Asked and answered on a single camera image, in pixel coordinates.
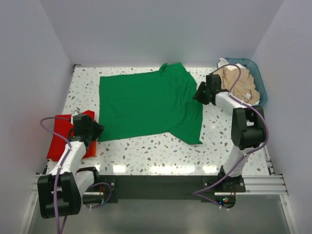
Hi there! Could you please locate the teal plastic basket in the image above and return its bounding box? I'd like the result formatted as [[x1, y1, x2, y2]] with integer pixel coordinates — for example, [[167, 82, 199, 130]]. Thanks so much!
[[217, 58, 268, 106]]

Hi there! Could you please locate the green polo shirt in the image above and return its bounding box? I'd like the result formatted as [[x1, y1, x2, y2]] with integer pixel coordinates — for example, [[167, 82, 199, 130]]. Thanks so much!
[[98, 63, 203, 144]]

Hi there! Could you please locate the beige crumpled shirt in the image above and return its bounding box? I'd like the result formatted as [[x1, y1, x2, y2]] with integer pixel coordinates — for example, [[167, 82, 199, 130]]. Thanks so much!
[[213, 66, 260, 105]]

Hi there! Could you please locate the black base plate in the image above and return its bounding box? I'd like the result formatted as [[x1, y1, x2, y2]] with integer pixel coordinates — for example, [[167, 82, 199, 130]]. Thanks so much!
[[81, 174, 246, 204]]

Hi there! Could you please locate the purple cable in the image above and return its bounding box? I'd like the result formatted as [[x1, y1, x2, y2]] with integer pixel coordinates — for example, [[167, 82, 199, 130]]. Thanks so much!
[[192, 63, 270, 208], [40, 117, 113, 234]]

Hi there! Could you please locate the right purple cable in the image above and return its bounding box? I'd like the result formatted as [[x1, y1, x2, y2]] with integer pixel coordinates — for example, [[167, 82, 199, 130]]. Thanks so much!
[[192, 63, 270, 208]]

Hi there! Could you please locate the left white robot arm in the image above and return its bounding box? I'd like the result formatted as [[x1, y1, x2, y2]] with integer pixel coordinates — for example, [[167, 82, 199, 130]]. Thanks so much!
[[37, 114, 104, 219]]

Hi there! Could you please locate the white crumpled shirt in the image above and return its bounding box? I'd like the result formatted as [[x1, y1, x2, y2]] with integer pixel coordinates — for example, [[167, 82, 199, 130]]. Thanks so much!
[[218, 58, 259, 106]]

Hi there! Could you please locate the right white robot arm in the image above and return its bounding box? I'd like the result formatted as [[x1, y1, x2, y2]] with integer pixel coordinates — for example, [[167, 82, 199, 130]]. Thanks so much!
[[193, 75, 268, 192]]

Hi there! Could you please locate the orange folded t shirt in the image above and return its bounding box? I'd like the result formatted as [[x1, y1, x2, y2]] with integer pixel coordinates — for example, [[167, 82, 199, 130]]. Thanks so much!
[[83, 141, 97, 158]]

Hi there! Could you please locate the red folded t shirt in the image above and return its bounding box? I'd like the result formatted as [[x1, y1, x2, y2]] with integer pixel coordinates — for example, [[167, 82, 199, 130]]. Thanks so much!
[[46, 110, 96, 162]]

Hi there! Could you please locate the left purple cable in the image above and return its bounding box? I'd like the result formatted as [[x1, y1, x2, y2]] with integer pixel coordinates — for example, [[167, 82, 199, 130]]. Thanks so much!
[[40, 117, 113, 234]]

